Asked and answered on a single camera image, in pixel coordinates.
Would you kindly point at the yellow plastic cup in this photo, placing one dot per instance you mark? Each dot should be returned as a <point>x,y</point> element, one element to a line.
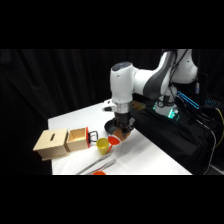
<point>103,145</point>

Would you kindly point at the wooden box with slot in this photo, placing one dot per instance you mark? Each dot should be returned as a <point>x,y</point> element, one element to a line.
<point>51,143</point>

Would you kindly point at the small brown block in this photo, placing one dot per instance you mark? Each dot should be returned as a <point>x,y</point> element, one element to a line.
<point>138,105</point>

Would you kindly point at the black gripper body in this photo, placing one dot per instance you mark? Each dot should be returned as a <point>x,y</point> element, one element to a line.
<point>123,119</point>

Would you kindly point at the metal tongs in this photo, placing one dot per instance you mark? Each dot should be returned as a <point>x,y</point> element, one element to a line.
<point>96,164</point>

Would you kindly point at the black curtain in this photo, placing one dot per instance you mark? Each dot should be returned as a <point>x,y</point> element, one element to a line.
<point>50,83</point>

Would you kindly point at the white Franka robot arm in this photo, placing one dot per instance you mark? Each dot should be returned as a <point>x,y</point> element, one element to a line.
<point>146,81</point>

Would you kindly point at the black robot stand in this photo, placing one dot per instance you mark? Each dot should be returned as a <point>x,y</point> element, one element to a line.
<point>173,140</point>

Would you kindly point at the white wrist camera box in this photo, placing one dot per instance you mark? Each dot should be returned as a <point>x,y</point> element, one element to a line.
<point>109,105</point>

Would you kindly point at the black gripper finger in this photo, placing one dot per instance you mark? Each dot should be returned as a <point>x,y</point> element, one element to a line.
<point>120,129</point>
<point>129,130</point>

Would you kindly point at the black round bowl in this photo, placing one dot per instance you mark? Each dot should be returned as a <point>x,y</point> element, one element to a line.
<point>109,126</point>

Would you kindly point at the orange plastic cup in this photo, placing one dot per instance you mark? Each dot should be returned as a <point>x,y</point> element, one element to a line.
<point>99,173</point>

